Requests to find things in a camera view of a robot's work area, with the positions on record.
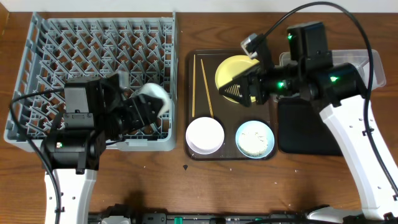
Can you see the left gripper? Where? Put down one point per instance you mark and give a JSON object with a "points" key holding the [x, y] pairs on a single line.
{"points": [[137, 111]]}

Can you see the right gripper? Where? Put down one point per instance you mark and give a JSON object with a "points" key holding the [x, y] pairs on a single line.
{"points": [[255, 80]]}

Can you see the white cup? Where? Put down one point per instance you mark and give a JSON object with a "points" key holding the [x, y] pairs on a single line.
{"points": [[156, 91]]}

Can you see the wooden chopstick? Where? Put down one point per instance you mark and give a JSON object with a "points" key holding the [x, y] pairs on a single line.
{"points": [[193, 85], [207, 89]]}

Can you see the light blue bowl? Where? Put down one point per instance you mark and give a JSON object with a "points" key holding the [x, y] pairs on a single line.
{"points": [[255, 140]]}

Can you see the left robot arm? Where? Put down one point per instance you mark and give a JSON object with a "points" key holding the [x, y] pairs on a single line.
{"points": [[97, 114]]}

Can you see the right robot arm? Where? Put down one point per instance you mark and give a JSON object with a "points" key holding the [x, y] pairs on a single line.
{"points": [[356, 133]]}

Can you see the yellow round plate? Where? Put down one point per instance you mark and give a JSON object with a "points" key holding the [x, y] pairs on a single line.
{"points": [[231, 67]]}

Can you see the dark brown serving tray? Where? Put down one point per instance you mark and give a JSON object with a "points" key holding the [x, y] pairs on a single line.
{"points": [[230, 115]]}

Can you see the pink white bowl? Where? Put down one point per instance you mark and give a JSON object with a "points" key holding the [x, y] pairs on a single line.
{"points": [[204, 135]]}

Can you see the black rectangular tray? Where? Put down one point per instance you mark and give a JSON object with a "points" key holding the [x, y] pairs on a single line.
{"points": [[301, 130]]}

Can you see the grey plastic dish rack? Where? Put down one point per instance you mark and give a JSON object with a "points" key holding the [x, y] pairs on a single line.
{"points": [[57, 49]]}

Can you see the clear plastic bin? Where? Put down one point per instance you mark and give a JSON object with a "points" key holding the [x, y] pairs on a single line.
{"points": [[370, 62]]}

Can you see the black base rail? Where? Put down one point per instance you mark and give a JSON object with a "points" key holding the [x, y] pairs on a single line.
{"points": [[120, 213]]}

